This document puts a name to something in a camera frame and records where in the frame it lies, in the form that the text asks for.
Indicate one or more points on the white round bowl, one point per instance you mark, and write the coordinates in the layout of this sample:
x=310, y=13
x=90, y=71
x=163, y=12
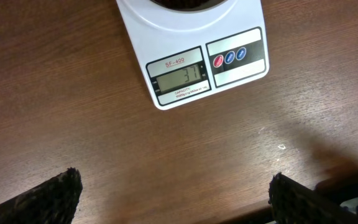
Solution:
x=188, y=5

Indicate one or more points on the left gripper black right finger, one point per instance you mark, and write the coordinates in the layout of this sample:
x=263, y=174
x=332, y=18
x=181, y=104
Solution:
x=292, y=202

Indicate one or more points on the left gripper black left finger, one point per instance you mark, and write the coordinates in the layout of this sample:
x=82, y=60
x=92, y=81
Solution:
x=53, y=201

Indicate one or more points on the white digital kitchen scale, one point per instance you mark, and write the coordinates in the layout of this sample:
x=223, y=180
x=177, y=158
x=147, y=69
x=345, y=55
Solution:
x=185, y=56

